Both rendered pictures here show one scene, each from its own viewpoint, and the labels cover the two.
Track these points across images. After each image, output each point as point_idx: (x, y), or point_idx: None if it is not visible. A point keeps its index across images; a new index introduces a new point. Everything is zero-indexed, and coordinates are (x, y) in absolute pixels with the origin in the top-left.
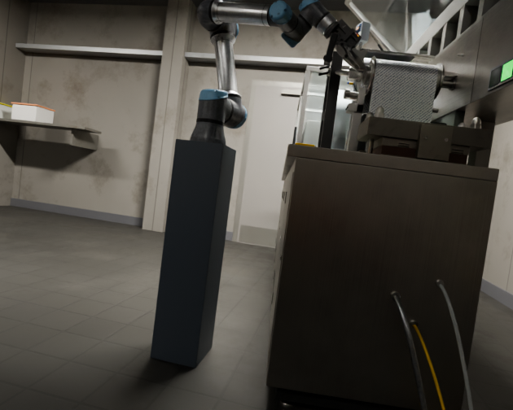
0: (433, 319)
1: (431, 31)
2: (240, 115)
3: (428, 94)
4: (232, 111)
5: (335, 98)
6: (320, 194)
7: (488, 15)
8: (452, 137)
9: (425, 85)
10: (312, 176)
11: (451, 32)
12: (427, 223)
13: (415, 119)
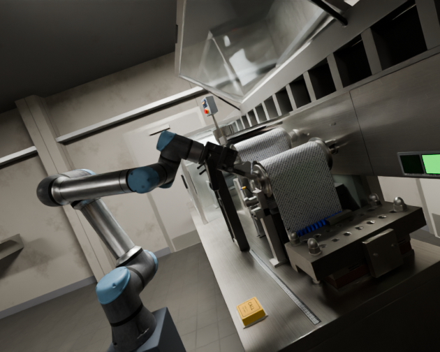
0: None
1: (271, 88)
2: (151, 269)
3: (325, 175)
4: (142, 279)
5: (225, 188)
6: None
7: (357, 90)
8: None
9: (318, 168)
10: None
11: (296, 90)
12: (421, 342)
13: (325, 203)
